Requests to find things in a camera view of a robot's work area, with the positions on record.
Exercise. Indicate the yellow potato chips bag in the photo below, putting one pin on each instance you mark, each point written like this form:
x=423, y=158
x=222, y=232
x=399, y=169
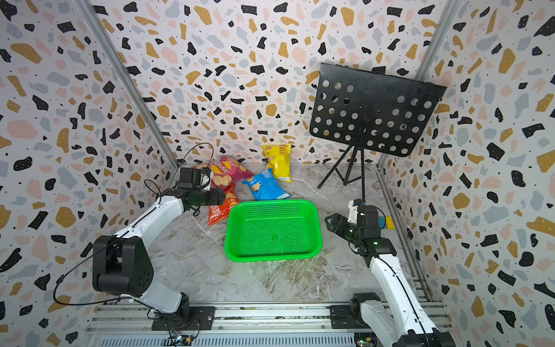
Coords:
x=278, y=157

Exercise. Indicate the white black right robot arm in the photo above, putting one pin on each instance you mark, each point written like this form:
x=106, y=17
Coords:
x=399, y=286

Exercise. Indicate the blue potato chips bag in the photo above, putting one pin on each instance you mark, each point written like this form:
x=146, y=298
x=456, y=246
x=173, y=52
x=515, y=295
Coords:
x=264, y=186

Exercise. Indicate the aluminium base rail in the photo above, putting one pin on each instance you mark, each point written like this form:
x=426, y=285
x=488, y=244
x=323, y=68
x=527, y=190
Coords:
x=243, y=324

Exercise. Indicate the magenta potato chips bag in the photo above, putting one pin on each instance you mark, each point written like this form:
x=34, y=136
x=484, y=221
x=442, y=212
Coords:
x=226, y=171

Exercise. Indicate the green plastic mesh basket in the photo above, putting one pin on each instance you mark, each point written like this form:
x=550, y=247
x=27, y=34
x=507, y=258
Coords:
x=273, y=230

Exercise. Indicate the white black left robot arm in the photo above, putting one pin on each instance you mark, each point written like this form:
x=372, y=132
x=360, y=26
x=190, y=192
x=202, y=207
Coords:
x=122, y=266

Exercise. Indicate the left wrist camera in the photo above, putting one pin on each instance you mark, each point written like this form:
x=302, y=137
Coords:
x=192, y=178

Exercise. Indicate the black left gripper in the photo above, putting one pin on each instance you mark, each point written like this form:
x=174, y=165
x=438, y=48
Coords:
x=217, y=196

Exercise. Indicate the black perforated music stand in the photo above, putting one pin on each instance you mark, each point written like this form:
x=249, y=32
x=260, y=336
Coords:
x=369, y=111

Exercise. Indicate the red potato chips bag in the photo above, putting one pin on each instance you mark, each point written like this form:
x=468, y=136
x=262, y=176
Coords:
x=222, y=212

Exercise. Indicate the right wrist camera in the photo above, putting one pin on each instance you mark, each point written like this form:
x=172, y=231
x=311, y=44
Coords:
x=353, y=206

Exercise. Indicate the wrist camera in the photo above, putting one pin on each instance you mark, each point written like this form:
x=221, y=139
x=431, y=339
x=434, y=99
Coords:
x=353, y=206
x=192, y=178

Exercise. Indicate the blue yellow sponge block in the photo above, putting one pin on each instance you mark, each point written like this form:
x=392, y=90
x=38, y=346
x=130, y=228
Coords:
x=386, y=223

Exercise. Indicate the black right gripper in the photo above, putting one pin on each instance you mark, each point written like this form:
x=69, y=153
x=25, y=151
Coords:
x=340, y=221

